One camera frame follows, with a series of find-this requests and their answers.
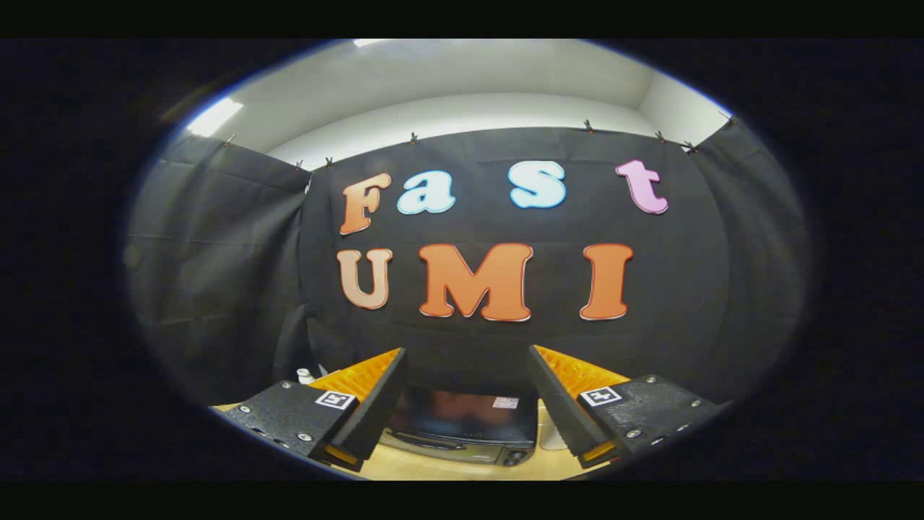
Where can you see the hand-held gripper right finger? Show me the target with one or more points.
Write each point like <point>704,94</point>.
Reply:
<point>563,404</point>

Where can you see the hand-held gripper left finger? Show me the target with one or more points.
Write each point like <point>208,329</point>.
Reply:
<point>375,412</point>

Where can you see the black toaster oven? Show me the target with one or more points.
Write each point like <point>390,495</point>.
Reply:
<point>462,422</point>

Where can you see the white pop-up toaster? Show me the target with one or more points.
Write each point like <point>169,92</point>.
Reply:
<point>552,433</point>

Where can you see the small white green-label bottle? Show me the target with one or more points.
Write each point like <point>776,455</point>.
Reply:
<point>305,376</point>

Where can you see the row of black cloth clips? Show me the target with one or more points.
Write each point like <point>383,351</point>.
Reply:
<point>588,126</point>

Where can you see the long ceiling light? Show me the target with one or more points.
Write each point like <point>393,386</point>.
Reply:
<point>369,42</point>
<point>214,117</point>

